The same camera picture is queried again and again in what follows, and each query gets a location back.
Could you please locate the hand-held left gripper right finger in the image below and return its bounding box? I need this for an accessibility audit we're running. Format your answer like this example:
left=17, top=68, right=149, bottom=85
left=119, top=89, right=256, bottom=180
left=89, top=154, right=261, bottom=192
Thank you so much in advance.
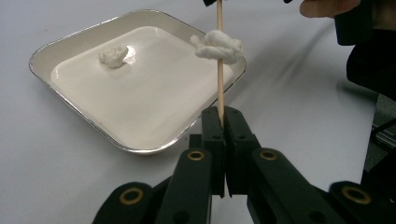
left=223, top=105, right=347, bottom=224

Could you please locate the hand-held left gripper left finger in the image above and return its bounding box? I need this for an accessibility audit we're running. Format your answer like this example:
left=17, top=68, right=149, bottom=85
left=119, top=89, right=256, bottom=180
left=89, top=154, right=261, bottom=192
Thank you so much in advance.
left=154, top=106, right=226, bottom=224

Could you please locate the white popcorn piece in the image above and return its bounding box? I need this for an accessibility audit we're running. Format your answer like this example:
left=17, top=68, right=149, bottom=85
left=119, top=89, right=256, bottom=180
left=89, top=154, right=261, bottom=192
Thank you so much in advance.
left=189, top=29, right=245, bottom=65
left=98, top=45, right=130, bottom=69

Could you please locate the thin wooden skewer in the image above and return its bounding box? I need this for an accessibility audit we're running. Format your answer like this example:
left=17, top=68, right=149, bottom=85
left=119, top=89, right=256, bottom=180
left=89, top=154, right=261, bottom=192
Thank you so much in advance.
left=216, top=0, right=226, bottom=128

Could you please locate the square white metal-rimmed tray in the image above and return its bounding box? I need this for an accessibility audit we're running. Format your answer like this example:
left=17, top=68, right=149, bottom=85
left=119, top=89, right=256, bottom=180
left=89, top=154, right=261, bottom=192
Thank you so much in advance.
left=28, top=8, right=248, bottom=156

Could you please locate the aluminium floor rail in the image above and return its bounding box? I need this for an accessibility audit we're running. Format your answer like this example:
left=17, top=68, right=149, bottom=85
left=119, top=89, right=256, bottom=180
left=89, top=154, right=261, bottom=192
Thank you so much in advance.
left=369, top=119, right=396, bottom=153

